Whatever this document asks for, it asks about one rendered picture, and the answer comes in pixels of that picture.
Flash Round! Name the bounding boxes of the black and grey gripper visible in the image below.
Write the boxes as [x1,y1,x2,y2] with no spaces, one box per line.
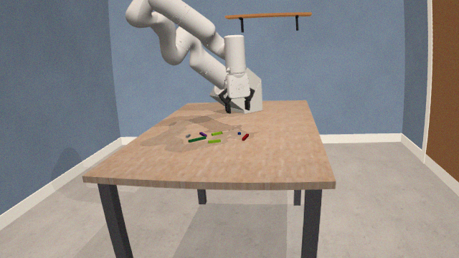
[219,73,255,113]

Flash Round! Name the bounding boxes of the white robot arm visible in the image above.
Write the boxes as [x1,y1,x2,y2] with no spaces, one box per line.
[126,0,246,95]

